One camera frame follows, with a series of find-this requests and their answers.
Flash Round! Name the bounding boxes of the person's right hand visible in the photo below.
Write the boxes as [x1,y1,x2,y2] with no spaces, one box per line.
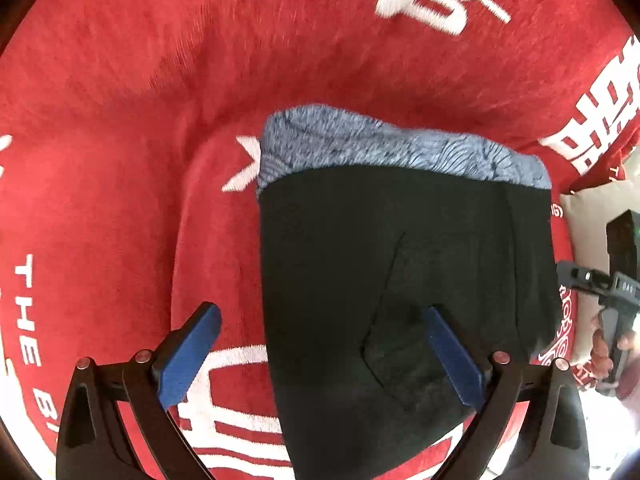
[590,315,639,401]

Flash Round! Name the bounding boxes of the beige pillow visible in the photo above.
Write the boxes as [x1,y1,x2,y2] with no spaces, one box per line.
[560,177,640,364]

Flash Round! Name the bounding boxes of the black pants blue waistband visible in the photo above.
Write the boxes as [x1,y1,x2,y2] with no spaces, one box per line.
[257,105,561,479]

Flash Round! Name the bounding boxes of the red blanket white characters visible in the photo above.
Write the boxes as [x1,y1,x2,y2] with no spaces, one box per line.
[1,0,639,479]

